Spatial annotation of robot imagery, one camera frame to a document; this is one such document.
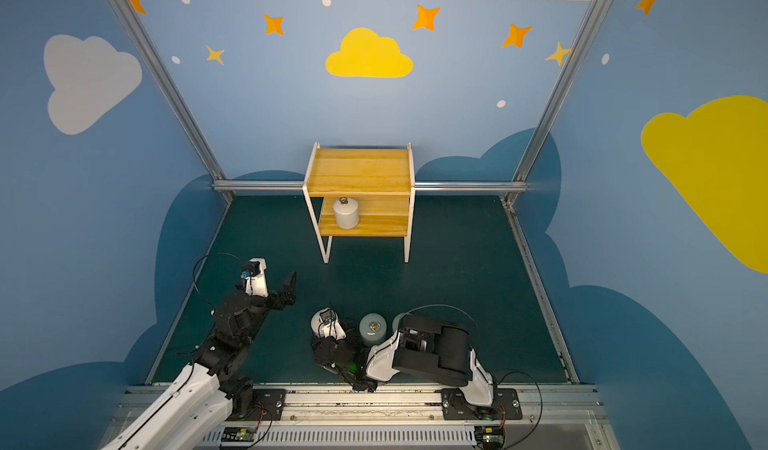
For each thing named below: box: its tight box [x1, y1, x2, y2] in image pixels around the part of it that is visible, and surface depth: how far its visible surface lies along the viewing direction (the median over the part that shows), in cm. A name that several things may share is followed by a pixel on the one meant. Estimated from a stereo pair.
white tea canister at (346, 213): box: [333, 196, 360, 230], surface depth 90 cm
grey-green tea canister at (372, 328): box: [359, 312, 387, 347], surface depth 82 cm
